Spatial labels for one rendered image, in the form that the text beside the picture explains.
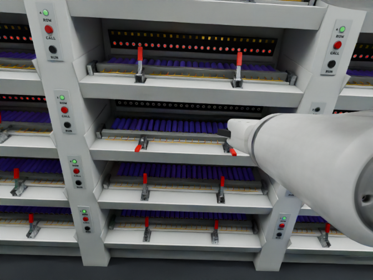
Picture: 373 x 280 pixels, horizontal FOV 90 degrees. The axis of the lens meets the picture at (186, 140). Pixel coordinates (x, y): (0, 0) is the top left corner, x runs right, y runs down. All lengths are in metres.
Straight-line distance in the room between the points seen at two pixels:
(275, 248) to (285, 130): 0.73
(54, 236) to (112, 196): 0.31
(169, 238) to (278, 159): 0.68
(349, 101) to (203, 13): 0.46
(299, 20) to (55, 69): 0.62
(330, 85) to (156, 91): 0.47
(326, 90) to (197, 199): 0.50
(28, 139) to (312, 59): 0.85
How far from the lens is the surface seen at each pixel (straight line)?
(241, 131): 0.29
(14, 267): 1.11
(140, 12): 0.54
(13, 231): 1.04
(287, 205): 0.76
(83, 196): 0.74
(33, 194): 0.85
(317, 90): 0.63
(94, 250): 0.91
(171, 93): 0.52
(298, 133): 0.18
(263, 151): 0.22
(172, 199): 0.68
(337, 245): 1.03
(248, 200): 0.73
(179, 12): 0.53
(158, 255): 0.93
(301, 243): 0.95
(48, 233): 0.97
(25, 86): 0.67
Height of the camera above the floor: 0.76
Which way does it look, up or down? 21 degrees down
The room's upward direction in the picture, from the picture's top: 3 degrees clockwise
